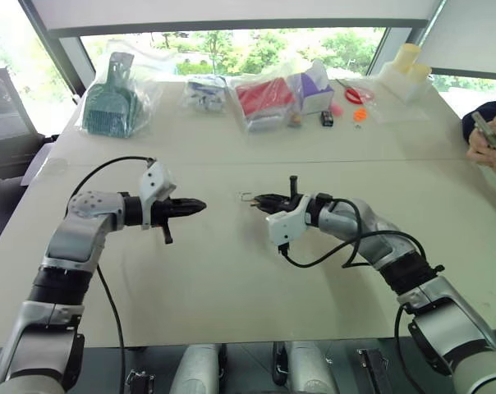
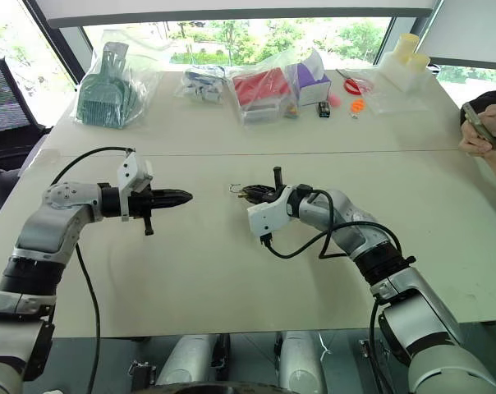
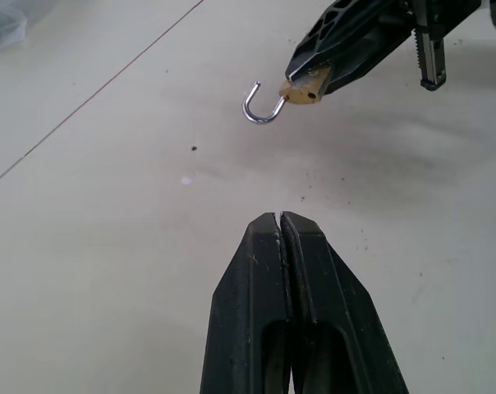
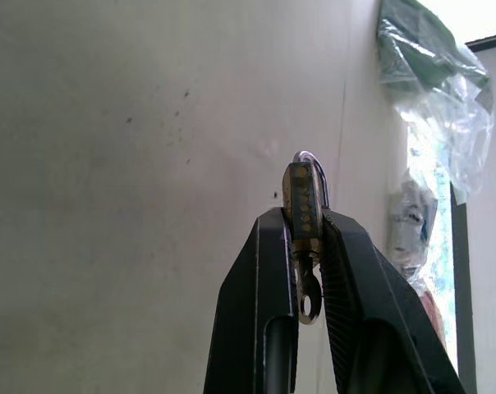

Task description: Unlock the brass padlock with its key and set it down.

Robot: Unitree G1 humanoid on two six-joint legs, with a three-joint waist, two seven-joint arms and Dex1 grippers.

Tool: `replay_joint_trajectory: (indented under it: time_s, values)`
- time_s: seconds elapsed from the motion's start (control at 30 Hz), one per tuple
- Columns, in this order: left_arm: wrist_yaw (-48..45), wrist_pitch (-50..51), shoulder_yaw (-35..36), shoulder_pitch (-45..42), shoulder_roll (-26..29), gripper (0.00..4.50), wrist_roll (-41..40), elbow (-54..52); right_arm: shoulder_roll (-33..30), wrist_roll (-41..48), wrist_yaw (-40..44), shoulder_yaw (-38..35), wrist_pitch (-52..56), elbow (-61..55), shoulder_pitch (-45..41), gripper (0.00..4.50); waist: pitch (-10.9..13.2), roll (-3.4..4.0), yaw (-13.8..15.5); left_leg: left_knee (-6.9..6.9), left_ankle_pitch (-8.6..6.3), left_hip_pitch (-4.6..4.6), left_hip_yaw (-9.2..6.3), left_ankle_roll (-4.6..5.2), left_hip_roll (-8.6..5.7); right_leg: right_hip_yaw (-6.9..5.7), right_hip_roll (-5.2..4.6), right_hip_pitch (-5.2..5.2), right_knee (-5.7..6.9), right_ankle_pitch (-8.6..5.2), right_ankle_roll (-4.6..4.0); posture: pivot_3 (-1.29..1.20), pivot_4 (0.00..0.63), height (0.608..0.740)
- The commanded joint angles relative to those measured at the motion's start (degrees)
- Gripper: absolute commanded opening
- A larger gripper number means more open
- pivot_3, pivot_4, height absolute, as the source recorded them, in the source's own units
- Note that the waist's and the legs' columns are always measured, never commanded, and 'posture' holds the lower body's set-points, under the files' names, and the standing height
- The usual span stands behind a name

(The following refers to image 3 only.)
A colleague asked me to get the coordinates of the brass padlock with silver shackle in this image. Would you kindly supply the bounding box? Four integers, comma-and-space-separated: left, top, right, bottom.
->
242, 66, 332, 124

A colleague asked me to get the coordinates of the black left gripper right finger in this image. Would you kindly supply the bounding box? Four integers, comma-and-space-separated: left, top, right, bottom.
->
279, 211, 410, 394

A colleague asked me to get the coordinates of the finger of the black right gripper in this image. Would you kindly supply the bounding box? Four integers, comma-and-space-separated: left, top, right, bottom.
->
318, 22, 417, 99
284, 0, 414, 81

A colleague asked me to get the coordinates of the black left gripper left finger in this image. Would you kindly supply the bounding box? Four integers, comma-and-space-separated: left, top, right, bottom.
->
199, 212, 295, 394

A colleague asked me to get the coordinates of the clear plastic bag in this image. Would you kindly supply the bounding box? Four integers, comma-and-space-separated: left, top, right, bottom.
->
0, 0, 28, 53

